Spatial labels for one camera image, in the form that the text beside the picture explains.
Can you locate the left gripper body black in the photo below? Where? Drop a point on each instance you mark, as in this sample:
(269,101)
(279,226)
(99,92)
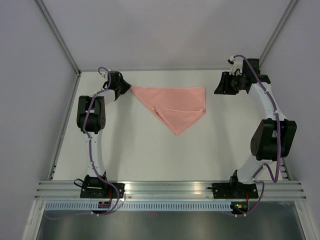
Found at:
(120,80)

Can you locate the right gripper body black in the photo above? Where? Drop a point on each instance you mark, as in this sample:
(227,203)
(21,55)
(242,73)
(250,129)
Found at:
(236,81)

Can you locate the pink cloth napkin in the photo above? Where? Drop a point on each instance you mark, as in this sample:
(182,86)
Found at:
(176,108)

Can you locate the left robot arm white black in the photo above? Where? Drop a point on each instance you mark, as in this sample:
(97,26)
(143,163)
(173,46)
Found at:
(91,120)

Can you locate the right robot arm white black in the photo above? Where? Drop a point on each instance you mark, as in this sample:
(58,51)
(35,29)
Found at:
(273,138)

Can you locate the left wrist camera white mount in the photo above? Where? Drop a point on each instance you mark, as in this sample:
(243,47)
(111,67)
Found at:
(104,72)

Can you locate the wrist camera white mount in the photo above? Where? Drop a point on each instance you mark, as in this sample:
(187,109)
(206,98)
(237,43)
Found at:
(104,72)
(236,66)

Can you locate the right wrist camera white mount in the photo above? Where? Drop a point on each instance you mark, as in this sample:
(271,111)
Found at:
(236,66)

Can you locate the left aluminium frame post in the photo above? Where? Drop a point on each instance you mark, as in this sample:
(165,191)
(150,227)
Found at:
(40,4)

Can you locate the aluminium frame post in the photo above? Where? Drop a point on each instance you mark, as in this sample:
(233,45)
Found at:
(40,4)
(292,4)

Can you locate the right aluminium frame post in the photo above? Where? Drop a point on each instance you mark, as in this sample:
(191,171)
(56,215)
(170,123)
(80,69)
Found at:
(292,4)

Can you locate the aluminium front rail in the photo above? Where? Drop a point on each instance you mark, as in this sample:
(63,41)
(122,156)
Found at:
(283,190)

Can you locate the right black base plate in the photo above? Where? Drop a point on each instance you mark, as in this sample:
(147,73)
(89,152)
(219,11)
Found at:
(238,191)

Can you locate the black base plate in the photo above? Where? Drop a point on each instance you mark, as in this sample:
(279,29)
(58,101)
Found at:
(107,192)
(238,191)

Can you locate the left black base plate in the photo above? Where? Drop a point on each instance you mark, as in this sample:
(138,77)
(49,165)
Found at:
(107,192)

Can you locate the white slotted cable duct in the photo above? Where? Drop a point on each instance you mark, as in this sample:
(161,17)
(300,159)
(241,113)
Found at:
(220,206)

